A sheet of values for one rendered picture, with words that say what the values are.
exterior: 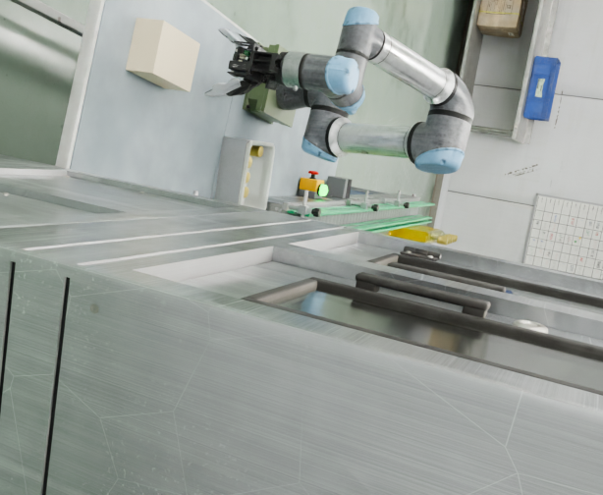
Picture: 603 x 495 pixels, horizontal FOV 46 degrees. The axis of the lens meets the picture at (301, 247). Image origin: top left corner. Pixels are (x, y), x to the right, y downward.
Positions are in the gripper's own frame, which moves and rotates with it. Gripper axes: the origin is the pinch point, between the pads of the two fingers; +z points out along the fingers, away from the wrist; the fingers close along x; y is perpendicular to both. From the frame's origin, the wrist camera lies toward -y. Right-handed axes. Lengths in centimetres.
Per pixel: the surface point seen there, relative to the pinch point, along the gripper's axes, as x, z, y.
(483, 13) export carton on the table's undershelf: -220, 66, -567
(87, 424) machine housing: 54, -52, 88
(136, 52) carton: 1.7, 15.3, 8.1
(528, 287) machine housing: 35, -80, 31
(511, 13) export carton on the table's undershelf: -222, 39, -567
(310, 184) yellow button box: 15, 13, -102
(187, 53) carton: -2.3, 9.7, -3.3
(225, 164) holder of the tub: 18.9, 15.6, -41.9
